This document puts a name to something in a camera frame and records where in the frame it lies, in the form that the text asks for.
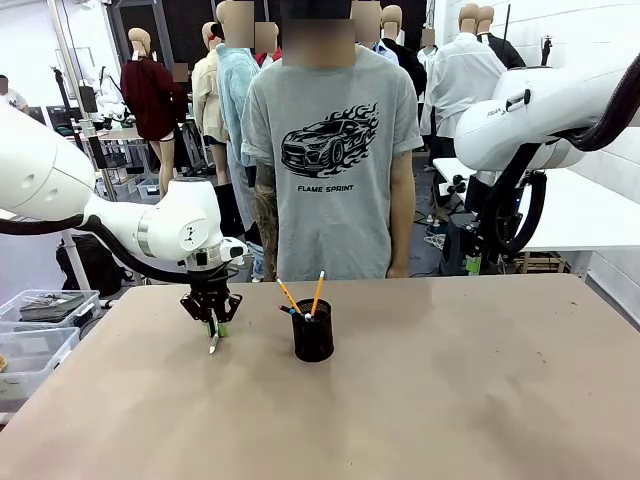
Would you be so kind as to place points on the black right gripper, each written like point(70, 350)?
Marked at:
point(482, 235)

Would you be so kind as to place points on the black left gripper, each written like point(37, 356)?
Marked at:
point(210, 285)

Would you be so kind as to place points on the white green pen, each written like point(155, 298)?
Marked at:
point(214, 342)

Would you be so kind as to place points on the dark pen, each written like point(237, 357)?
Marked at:
point(290, 310)

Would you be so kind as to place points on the yellow pencil pink eraser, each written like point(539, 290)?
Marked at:
point(289, 296)

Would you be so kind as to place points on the bare left forearm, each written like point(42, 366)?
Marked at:
point(401, 215)

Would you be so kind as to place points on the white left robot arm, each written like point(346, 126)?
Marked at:
point(40, 175)

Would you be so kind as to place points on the tattooed right forearm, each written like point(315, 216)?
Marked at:
point(265, 215)

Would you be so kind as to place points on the black mesh pen holder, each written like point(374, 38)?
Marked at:
point(313, 335)

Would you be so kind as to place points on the large white table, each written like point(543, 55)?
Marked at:
point(575, 215)

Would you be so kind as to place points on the black backpack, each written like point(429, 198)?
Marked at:
point(90, 265)

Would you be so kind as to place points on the grey floor crate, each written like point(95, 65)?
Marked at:
point(149, 187)

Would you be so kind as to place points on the clear bin with tools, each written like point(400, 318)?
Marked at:
point(50, 305)

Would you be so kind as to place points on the person in grey T-shirt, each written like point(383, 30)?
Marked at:
point(330, 165)

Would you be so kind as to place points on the mannequin in white shirt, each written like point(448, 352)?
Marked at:
point(465, 85)

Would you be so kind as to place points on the empty clear plastic bin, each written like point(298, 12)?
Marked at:
point(35, 355)

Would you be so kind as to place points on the mannequin in blue fleece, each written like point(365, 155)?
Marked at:
point(237, 100)

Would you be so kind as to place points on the mannequin in cream shirt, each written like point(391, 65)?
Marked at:
point(207, 95)

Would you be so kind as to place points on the mannequin in maroon sweater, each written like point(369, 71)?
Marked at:
point(152, 100)

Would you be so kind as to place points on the mannequin in black jacket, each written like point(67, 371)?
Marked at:
point(505, 47)

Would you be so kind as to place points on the black tripod stand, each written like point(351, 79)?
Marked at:
point(548, 50)

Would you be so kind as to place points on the mannequin in blue shirt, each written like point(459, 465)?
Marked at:
point(382, 47)

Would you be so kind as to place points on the mannequin in red jacket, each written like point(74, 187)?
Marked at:
point(267, 52)

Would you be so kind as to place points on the person in white shirt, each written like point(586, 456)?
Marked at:
point(10, 97)

